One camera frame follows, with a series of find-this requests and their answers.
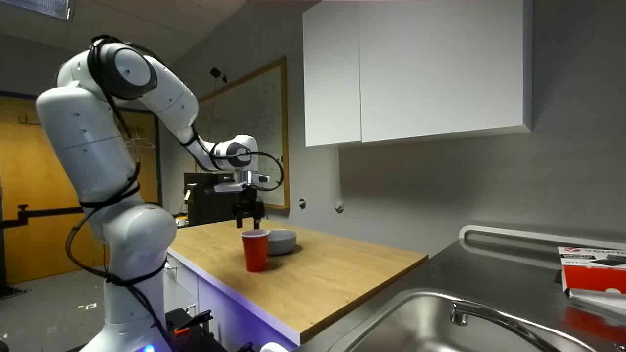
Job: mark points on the stainless steel sink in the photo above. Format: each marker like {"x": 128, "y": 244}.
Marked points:
{"x": 404, "y": 328}

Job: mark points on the black equipment box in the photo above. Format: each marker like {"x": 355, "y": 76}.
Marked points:
{"x": 208, "y": 201}

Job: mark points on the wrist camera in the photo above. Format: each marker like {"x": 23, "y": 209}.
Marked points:
{"x": 259, "y": 178}

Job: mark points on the red and white box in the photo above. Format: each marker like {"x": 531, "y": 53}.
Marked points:
{"x": 594, "y": 276}

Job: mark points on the round metal wall knob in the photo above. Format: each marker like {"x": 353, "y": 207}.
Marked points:
{"x": 340, "y": 207}

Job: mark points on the wood framed whiteboard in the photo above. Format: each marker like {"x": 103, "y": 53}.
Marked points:
{"x": 261, "y": 109}

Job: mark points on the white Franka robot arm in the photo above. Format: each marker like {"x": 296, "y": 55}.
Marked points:
{"x": 85, "y": 129}

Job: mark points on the black and red base equipment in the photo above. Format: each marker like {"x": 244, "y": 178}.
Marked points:
{"x": 189, "y": 328}

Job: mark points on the red plastic cup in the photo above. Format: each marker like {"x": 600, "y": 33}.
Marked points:
{"x": 255, "y": 250}

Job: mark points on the white wall cabinet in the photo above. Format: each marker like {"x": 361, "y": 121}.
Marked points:
{"x": 418, "y": 64}

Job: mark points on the white base cabinet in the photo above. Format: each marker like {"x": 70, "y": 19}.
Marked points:
{"x": 216, "y": 305}

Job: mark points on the orange wooden door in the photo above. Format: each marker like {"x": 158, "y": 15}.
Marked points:
{"x": 32, "y": 168}

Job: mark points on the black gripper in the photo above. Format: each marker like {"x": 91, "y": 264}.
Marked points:
{"x": 250, "y": 203}

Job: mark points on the gray bowl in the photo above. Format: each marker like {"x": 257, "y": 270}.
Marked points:
{"x": 283, "y": 242}

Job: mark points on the ceiling light panel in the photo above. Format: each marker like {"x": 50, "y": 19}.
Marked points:
{"x": 40, "y": 6}

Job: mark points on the small dark wall socket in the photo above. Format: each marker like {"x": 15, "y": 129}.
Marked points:
{"x": 302, "y": 203}

